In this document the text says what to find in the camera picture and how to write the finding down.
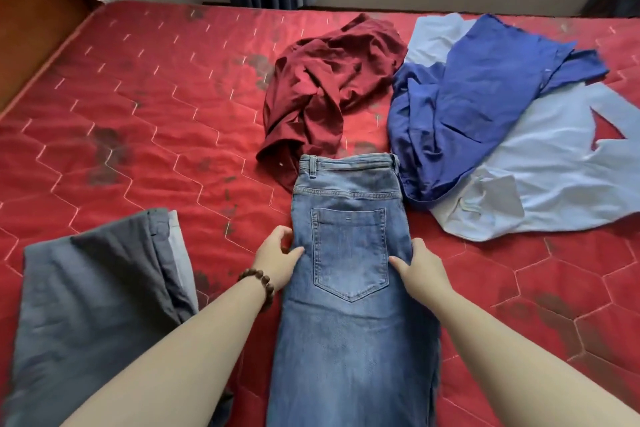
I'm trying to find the red quilted mattress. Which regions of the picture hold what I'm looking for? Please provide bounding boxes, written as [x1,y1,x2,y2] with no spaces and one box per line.
[0,0,640,427]

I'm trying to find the person's left hand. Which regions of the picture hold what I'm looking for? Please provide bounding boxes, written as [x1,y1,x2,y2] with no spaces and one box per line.
[252,225,306,292]

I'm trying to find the dark bead bracelet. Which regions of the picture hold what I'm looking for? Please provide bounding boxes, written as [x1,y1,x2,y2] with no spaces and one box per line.
[237,267,277,313]

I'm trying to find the dark blue shirt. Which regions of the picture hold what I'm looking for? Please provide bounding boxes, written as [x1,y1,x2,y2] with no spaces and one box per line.
[387,13,611,208]

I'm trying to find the person's right forearm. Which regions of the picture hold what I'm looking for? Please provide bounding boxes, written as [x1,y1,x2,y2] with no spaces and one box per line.
[429,290,640,427]

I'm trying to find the person's right hand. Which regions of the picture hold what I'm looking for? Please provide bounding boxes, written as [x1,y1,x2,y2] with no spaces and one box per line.
[388,237,454,312]

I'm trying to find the dark grey trousers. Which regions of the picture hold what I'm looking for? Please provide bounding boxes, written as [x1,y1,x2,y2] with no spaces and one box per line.
[1,207,237,427]

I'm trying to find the light blue shirt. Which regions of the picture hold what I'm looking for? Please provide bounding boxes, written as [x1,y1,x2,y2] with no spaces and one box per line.
[403,12,640,243]

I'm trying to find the maroon shirt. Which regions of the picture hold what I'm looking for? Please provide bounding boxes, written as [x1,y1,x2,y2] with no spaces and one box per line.
[255,12,409,193]

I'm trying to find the blue denim jeans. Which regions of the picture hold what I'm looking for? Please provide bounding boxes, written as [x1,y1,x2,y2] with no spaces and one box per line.
[265,151,443,427]

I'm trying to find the person's left forearm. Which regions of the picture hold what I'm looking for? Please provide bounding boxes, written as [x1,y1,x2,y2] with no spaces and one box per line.
[59,278,269,427]

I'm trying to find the light grey trousers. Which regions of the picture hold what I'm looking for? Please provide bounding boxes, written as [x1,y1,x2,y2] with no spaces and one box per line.
[167,209,201,314]

